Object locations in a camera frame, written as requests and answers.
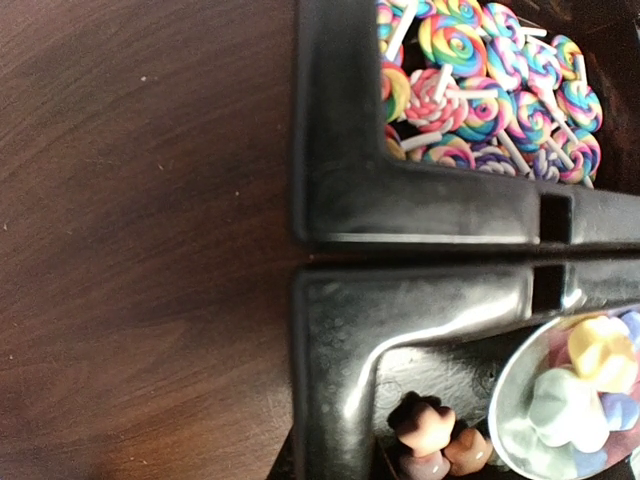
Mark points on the black three-compartment candy tray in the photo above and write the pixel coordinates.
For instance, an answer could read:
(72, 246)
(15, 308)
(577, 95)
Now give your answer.
(465, 264)

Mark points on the silver metal scoop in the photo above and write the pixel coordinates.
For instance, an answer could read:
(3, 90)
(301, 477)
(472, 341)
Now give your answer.
(566, 405)

